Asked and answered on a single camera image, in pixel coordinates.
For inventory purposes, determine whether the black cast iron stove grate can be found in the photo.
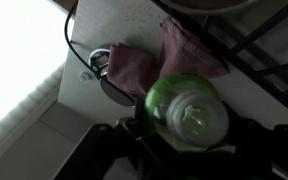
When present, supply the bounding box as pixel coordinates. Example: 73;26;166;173
150;0;288;121

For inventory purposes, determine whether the white window with blind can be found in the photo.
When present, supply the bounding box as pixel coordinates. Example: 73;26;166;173
0;0;77;134

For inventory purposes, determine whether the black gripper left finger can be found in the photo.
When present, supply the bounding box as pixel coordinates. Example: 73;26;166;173
52;95;172;180

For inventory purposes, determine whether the pink cloth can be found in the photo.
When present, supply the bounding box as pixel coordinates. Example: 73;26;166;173
106;18;231;98

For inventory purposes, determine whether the green plastic bottle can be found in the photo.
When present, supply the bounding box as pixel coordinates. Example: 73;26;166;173
144;73;231;153

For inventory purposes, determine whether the black power cable with plug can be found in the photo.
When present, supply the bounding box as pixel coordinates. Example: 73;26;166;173
63;0;138;104

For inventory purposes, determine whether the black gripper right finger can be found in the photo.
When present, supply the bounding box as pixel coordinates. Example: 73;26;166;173
222;101;288;180

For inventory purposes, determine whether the stainless steel gas stove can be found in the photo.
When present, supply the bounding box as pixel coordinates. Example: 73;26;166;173
150;0;288;131

